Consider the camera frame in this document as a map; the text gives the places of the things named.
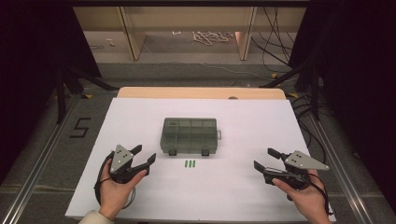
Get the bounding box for bundle of black cables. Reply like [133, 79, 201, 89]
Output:
[250, 7, 297, 75]

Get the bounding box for white rope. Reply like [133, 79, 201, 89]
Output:
[191, 30, 234, 47]

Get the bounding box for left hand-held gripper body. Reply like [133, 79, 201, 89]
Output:
[106, 144, 150, 185]

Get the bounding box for person's right hand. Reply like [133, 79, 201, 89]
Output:
[271, 169, 329, 219]

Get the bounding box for dark curtain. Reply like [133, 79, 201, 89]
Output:
[0, 0, 103, 185]
[288, 0, 396, 214]

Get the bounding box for white board table cover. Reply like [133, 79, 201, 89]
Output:
[64, 97, 337, 222]

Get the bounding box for black floor cables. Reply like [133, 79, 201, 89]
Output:
[289, 92, 328, 165]

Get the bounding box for person's left hand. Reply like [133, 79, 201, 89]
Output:
[98, 158, 148, 222]

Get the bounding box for aluminium floor rail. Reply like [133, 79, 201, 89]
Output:
[0, 92, 82, 224]
[306, 114, 375, 224]

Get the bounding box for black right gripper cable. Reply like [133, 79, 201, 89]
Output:
[306, 172, 336, 217]

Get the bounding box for light wooden table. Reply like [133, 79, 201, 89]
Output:
[116, 86, 287, 101]

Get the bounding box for black metal stand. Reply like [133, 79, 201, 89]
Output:
[260, 57, 322, 122]
[54, 62, 120, 125]

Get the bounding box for transparent grey compartment box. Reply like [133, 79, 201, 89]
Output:
[159, 117, 222, 157]

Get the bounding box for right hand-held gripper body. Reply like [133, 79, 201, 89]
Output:
[263, 150, 330, 190]

